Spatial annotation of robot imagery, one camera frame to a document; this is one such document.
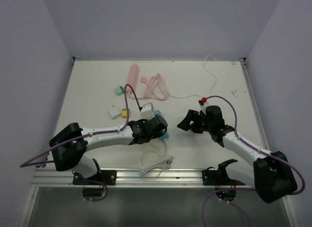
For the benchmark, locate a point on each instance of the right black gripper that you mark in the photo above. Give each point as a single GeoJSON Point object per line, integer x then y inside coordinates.
{"type": "Point", "coordinates": [192, 115]}

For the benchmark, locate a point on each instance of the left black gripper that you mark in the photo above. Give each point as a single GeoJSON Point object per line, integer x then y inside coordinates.
{"type": "Point", "coordinates": [157, 135]}

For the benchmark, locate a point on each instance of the blue power strip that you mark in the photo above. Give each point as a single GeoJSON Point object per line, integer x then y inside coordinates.
{"type": "Point", "coordinates": [164, 137]}

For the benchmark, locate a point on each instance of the yellow USB charger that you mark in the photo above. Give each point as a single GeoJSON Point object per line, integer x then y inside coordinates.
{"type": "Point", "coordinates": [125, 113]}

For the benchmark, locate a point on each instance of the white Honor charger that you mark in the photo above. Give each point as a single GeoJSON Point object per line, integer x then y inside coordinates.
{"type": "Point", "coordinates": [114, 112]}

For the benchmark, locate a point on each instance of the green USB charger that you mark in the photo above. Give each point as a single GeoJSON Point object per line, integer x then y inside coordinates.
{"type": "Point", "coordinates": [119, 90]}

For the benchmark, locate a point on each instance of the pink power strip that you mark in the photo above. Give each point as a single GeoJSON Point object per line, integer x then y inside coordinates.
{"type": "Point", "coordinates": [133, 75]}

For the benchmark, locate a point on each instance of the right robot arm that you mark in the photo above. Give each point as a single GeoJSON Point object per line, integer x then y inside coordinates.
{"type": "Point", "coordinates": [268, 173]}

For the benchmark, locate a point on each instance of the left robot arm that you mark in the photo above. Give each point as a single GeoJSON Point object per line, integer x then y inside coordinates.
{"type": "Point", "coordinates": [70, 145]}

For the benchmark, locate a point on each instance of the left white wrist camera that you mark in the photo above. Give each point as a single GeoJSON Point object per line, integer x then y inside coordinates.
{"type": "Point", "coordinates": [147, 111]}

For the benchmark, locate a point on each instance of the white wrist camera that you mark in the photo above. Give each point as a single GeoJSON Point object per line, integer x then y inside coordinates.
{"type": "Point", "coordinates": [147, 111]}
{"type": "Point", "coordinates": [203, 103]}

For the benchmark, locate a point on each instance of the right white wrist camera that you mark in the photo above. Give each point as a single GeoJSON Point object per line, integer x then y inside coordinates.
{"type": "Point", "coordinates": [203, 103]}

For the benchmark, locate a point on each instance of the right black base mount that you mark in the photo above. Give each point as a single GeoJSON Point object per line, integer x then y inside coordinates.
{"type": "Point", "coordinates": [218, 176]}

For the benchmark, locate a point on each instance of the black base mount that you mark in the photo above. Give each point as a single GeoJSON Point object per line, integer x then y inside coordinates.
{"type": "Point", "coordinates": [218, 176]}
{"type": "Point", "coordinates": [102, 177]}

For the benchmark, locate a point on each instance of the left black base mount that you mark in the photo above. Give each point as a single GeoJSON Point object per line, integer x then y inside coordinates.
{"type": "Point", "coordinates": [102, 177]}

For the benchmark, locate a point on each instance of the aluminium front rail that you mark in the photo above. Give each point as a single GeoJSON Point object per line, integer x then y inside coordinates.
{"type": "Point", "coordinates": [122, 177]}

